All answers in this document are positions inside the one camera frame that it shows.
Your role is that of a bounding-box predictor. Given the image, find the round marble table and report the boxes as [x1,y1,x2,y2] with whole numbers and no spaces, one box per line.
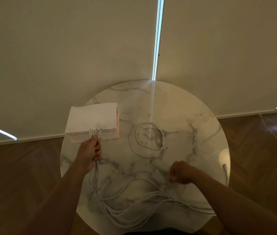
[60,80,231,234]

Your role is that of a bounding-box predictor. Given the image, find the black shorts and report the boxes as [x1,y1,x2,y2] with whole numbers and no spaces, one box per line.
[126,227,198,235]

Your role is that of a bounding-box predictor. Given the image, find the person's left hand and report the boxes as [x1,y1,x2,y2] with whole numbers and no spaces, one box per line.
[74,135,103,175]

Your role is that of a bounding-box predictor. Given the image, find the person's left forearm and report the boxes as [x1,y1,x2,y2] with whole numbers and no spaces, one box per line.
[21,166,90,235]

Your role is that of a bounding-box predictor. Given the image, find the person's right forearm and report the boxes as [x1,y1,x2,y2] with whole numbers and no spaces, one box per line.
[192,172,277,235]

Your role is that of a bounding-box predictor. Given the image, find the white pink box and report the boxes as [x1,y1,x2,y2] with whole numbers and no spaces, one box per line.
[64,102,120,142]

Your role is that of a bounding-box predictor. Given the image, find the person's right hand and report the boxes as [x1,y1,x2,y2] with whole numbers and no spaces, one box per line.
[169,161,202,185]

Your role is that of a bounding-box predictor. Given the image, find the blind bead pull chain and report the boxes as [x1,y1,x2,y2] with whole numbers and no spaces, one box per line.
[152,0,165,81]

